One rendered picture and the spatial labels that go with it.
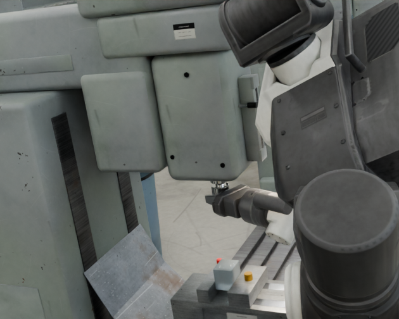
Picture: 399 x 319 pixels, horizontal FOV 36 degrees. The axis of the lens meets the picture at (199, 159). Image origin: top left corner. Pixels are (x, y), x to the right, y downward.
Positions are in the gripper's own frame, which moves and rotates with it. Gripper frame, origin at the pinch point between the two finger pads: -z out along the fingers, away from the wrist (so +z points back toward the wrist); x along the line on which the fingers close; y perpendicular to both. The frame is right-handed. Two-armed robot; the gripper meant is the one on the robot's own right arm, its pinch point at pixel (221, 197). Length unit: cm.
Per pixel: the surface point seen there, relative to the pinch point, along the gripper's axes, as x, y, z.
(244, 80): -2.8, -30.9, 11.0
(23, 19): 28, -51, -33
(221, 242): -147, 122, -180
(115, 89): 18.7, -32.5, -11.3
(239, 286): 4.3, 21.9, 7.1
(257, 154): -3.2, -12.5, 11.8
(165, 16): 11.7, -48.2, 3.6
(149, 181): -104, 64, -190
